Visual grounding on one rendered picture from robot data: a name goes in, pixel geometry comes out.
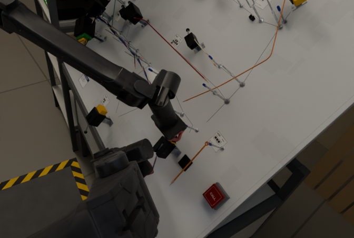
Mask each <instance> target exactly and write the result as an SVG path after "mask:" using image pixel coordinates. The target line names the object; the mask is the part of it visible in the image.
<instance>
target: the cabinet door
mask: <svg viewBox="0 0 354 238"><path fill-rule="evenodd" d="M76 107H77V115H78V122H79V124H80V127H81V129H82V131H83V133H84V131H86V128H87V122H86V120H85V118H84V116H83V114H82V111H81V109H80V107H79V105H78V103H77V101H76ZM84 136H85V138H86V140H87V142H88V145H89V147H90V149H91V151H92V154H94V153H96V152H98V151H100V150H99V148H98V146H97V143H96V141H95V139H94V137H93V135H92V133H91V131H90V128H89V127H88V129H87V133H86V134H85V133H84Z"/></svg>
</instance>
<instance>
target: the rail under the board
mask: <svg viewBox="0 0 354 238"><path fill-rule="evenodd" d="M62 69H63V73H64V75H65V77H66V80H67V82H68V84H69V86H70V88H71V90H72V92H73V94H74V97H75V99H76V101H77V103H78V105H79V107H80V109H81V111H82V114H83V116H84V118H85V117H86V116H87V115H88V114H89V113H88V111H87V109H86V107H85V105H84V103H83V101H82V99H81V97H80V95H79V93H78V91H77V89H76V87H75V85H74V83H73V81H72V79H71V77H70V75H69V73H68V70H67V68H66V66H65V64H64V63H62ZM85 120H86V118H85ZM86 122H87V120H86ZM87 124H88V122H87ZM89 128H90V131H91V133H92V135H93V137H94V139H95V141H96V143H97V146H98V148H99V150H103V149H105V146H104V144H103V142H102V140H101V138H100V136H99V134H98V132H97V130H96V128H95V126H92V125H89Z"/></svg>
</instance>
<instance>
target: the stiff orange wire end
mask: <svg viewBox="0 0 354 238"><path fill-rule="evenodd" d="M206 142H207V143H208V144H207V145H206ZM206 142H205V145H204V147H203V148H201V149H200V151H199V152H198V153H197V154H196V156H197V155H198V154H199V153H200V152H201V151H202V150H203V149H204V148H205V146H208V145H209V142H208V141H206ZM196 156H195V157H194V158H193V159H192V160H191V161H190V162H189V163H188V164H187V166H188V165H189V164H190V163H191V162H192V161H193V160H194V159H195V158H196ZM187 166H186V167H185V168H184V169H183V170H182V171H181V172H180V173H179V174H178V176H177V177H176V178H175V179H174V180H173V181H172V182H171V184H173V182H174V181H175V180H176V179H177V178H178V177H179V175H180V174H181V173H182V172H183V171H184V170H185V169H186V168H187ZM171 184H170V185H171Z"/></svg>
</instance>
